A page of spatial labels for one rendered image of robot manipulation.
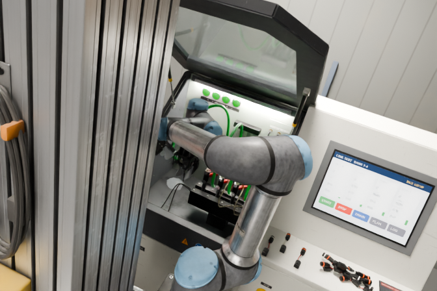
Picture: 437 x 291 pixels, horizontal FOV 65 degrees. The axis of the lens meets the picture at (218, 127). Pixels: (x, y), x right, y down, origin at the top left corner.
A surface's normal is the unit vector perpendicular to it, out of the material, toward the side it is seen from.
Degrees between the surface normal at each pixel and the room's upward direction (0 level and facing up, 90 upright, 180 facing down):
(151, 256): 90
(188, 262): 7
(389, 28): 90
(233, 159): 67
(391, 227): 76
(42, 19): 90
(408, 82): 90
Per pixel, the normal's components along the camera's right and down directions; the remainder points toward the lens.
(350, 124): -0.32, 0.11
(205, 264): 0.10, -0.87
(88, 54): 0.92, 0.33
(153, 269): -0.38, 0.33
